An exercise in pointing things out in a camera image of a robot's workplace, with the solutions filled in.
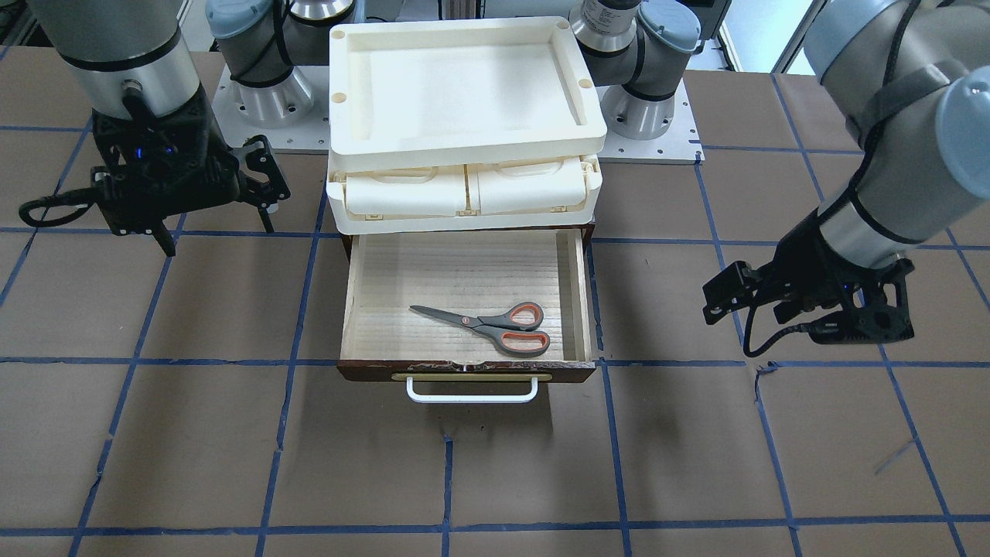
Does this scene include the orange grey scissors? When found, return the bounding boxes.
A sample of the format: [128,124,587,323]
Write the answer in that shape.
[409,301,549,357]

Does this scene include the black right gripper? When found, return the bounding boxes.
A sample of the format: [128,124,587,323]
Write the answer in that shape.
[92,87,291,258]

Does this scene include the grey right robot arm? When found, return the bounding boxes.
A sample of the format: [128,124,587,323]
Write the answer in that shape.
[19,1,358,257]

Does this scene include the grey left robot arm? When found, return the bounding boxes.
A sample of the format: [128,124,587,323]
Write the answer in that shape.
[703,1,989,344]

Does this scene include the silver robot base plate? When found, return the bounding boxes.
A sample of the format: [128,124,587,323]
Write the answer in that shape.
[212,67,705,165]

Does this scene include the wooden drawer white handle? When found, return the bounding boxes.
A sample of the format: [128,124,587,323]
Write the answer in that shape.
[337,225,596,385]

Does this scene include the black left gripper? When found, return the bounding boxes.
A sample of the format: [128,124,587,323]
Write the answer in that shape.
[703,212,915,345]

